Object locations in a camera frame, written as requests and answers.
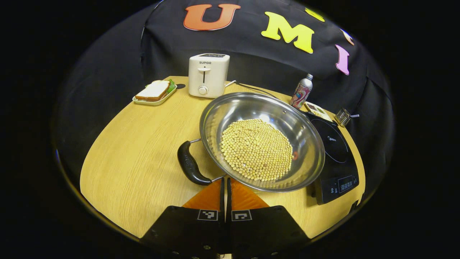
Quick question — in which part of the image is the metal mesh utensil holder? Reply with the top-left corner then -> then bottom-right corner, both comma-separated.
334,108 -> 351,127

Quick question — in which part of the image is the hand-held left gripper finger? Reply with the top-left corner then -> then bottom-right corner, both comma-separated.
226,177 -> 311,258
140,177 -> 227,258

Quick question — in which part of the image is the sandwich with lettuce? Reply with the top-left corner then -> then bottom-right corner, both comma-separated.
135,79 -> 176,102

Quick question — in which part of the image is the silver patterned drink bottle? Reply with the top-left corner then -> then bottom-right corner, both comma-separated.
290,74 -> 313,109

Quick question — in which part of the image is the steel pot with black handles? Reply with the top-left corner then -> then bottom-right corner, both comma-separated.
177,92 -> 326,193

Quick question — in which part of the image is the white toaster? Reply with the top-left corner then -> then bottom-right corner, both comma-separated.
188,53 -> 230,99

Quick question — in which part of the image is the pale green tray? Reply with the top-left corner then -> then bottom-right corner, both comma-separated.
132,85 -> 178,106

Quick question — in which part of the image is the divided plate of grains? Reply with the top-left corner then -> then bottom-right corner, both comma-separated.
304,101 -> 333,122

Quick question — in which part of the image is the black power cable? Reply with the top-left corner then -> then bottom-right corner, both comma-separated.
235,82 -> 281,100

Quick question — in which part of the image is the pile of yellow soybeans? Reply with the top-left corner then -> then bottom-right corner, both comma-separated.
220,119 -> 293,181

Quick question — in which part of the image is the black induction cooktop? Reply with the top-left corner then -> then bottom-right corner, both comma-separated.
304,112 -> 360,205

